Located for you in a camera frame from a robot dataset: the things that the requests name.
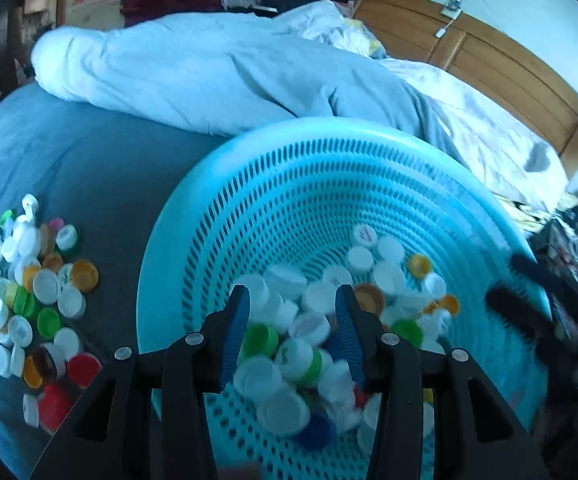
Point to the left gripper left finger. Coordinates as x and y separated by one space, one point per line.
237 312

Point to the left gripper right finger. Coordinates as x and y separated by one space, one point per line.
350 326

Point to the light blue plastic basket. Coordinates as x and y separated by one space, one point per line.
295 202

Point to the orange bottle cap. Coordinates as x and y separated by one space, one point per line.
84 275

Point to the blue bed sheet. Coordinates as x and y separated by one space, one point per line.
109 174

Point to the light blue rolled duvet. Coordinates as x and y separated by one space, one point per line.
224 74

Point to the wooden headboard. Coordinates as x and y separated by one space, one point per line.
490 61

